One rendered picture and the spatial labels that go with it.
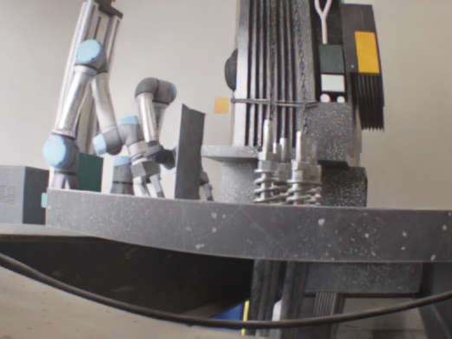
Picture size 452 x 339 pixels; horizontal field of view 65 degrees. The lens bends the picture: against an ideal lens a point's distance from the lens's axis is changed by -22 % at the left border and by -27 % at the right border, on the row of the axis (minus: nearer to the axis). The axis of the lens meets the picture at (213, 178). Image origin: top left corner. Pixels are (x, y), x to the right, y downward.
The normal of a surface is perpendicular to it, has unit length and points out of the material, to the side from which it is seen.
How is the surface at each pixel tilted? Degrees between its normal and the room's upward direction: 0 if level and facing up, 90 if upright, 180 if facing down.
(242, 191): 90
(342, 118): 90
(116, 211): 90
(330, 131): 90
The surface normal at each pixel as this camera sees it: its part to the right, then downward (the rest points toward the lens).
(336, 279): -0.40, -0.09
